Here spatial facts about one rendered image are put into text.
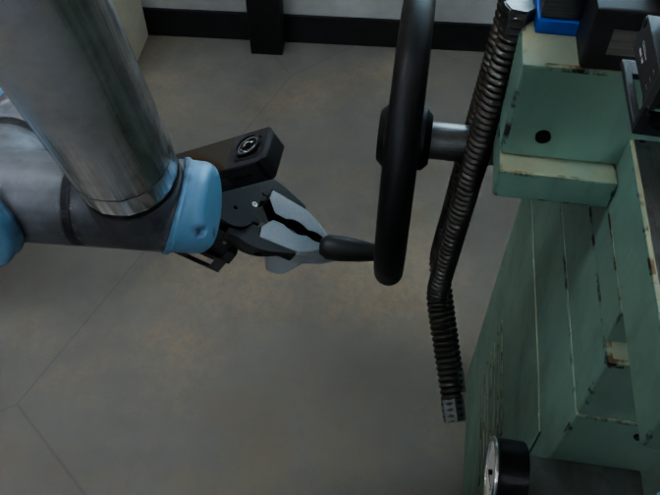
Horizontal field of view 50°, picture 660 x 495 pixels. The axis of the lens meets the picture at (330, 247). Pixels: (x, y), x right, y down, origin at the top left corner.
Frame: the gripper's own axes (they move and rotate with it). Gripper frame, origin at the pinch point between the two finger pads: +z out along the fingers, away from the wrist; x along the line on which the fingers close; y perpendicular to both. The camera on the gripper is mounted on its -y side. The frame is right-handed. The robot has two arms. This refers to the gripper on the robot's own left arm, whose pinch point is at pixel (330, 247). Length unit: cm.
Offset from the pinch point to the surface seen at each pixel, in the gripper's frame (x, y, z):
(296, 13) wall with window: -137, 69, 4
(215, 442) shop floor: -7, 74, 16
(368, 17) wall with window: -138, 59, 23
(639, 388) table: 19.9, -23.8, 13.6
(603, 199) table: 2.4, -23.1, 13.3
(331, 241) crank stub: 2.5, -3.8, -1.6
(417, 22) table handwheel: -4.9, -23.6, -6.4
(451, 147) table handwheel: -5.6, -14.1, 4.2
